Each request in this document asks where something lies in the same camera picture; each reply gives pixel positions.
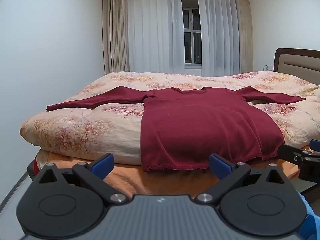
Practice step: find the brown padded headboard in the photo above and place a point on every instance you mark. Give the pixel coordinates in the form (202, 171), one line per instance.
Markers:
(297, 62)

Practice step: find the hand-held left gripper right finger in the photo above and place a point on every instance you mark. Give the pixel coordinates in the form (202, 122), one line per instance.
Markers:
(220, 166)

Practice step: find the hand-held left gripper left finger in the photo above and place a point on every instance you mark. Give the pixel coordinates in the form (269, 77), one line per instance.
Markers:
(103, 165)

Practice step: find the maroon sweater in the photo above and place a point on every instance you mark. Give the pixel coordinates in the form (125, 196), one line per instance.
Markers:
(200, 127)

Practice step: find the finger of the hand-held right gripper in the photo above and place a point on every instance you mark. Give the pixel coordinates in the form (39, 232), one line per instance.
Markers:
(315, 145)
(290, 153)

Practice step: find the floral blanket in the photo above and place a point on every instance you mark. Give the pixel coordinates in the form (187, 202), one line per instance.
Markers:
(100, 130)

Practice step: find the white-framed window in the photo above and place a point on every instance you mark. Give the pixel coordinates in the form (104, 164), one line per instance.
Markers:
(191, 45)

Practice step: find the person's blue clothing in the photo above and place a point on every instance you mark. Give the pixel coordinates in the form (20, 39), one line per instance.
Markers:
(311, 220)

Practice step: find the white wall outlet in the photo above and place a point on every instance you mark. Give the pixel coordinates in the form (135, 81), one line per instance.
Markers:
(268, 67)

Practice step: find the beige drape curtain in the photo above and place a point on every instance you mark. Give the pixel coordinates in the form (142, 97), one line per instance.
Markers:
(245, 35)
(115, 35)

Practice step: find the white sheer curtain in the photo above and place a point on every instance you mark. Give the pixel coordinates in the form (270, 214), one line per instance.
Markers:
(155, 30)
(217, 32)

